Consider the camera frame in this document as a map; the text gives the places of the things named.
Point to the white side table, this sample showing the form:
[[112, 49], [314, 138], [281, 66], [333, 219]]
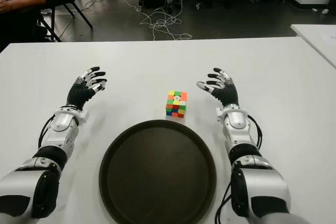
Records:
[[315, 40]]

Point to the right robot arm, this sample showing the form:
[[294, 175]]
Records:
[[236, 120]]

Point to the multicoloured Rubik's cube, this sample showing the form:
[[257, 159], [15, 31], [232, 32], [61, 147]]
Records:
[[176, 104]]

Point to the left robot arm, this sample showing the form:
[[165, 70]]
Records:
[[60, 124]]

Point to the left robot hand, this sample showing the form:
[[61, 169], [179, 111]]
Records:
[[78, 94]]

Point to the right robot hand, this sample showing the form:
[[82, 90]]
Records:
[[228, 94]]

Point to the small white floor object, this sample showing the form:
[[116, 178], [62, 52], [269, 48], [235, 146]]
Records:
[[325, 11]]

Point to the dark brown round plate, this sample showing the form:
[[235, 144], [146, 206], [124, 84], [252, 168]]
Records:
[[157, 171]]

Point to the seated person in black shirt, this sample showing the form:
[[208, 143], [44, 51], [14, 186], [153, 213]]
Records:
[[15, 24]]

